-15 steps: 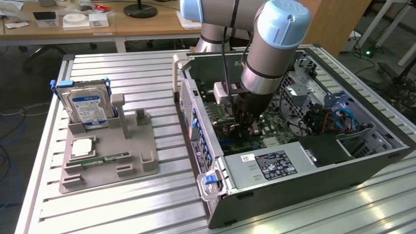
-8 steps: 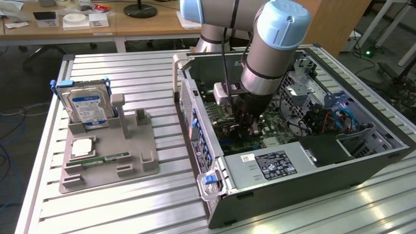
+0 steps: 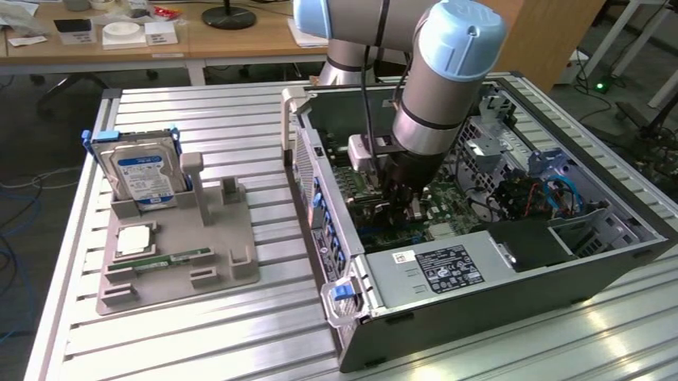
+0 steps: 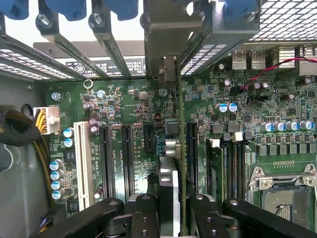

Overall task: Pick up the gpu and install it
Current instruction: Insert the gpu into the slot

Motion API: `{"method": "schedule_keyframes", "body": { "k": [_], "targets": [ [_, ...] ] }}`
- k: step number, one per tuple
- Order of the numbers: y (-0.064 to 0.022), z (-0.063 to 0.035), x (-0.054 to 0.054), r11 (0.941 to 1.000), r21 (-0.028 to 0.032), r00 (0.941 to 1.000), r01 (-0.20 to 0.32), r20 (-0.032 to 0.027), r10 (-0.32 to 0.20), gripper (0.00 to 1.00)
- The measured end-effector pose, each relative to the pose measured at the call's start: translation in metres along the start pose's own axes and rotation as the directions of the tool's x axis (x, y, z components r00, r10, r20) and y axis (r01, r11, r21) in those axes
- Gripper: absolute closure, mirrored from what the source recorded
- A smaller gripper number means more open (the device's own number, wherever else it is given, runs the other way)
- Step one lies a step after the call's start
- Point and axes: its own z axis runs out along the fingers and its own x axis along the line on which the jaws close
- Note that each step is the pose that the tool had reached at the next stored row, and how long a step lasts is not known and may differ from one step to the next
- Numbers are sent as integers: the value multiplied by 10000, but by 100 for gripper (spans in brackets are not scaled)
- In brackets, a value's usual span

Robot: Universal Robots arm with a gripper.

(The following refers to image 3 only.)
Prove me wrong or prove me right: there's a black chair base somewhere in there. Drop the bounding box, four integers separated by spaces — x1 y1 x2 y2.
31 71 107 116

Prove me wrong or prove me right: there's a grey power supply unit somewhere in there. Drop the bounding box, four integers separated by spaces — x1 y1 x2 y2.
362 232 518 310

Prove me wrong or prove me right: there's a grey plastic parts rack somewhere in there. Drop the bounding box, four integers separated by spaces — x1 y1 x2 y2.
94 152 262 317

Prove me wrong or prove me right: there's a plain white box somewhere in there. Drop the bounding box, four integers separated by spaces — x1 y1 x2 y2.
143 21 181 45

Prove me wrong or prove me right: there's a blue floor cable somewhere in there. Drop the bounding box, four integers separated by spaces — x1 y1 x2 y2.
0 190 42 342

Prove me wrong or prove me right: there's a black floor stand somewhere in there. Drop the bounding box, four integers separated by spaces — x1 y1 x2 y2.
614 98 678 175

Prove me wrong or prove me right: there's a wooden desk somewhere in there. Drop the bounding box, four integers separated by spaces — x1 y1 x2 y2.
0 0 478 76

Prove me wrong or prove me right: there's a hard disk with blue caddy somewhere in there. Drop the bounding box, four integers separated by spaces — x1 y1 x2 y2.
83 125 185 211

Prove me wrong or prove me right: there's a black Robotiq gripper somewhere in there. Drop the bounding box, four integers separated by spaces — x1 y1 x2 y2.
382 152 442 207

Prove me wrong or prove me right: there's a white desk frame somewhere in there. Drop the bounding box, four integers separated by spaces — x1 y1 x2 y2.
582 0 678 108

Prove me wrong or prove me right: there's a wooden cabinet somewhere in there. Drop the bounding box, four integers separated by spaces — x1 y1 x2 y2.
490 0 609 92

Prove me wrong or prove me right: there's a black round lamp base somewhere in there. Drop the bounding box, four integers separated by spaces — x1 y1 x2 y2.
202 0 259 31

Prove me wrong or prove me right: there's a white round bowl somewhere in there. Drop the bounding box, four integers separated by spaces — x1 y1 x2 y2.
100 22 148 51

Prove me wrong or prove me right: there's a perforated metal disk bay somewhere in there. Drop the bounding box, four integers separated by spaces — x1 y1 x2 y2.
458 114 532 187

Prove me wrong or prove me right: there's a stack of white papers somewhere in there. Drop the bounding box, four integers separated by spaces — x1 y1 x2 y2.
287 17 331 48

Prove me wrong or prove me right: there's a green RAM stick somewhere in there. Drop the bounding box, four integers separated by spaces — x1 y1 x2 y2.
347 194 386 210
114 250 211 273

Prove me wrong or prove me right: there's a white box with black lid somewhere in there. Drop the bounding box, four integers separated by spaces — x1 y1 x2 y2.
52 18 100 45

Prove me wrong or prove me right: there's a grey metal drive cage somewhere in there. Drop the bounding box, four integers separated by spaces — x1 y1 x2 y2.
548 206 642 259

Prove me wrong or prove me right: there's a white floor cable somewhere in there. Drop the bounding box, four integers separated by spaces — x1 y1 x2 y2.
0 166 80 191

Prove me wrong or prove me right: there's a blue wire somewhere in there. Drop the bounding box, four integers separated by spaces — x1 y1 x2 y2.
545 174 585 217

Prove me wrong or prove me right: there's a white device with green light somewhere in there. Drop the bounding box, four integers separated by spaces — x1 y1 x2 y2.
561 51 616 94

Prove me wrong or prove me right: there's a CPU socket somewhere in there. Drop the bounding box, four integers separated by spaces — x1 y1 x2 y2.
359 170 387 191

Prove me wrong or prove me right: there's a large blue case latch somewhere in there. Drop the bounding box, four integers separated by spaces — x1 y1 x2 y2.
327 279 354 306

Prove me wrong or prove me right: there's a black open PC case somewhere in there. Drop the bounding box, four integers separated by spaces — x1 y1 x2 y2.
281 73 670 374

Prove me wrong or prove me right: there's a silver CPU chip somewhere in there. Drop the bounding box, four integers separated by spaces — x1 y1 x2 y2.
116 228 152 255

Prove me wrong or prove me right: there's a low-profile graphics card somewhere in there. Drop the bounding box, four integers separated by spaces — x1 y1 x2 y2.
355 197 429 233

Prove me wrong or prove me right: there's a green motherboard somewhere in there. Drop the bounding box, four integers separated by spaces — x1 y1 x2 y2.
317 130 494 255

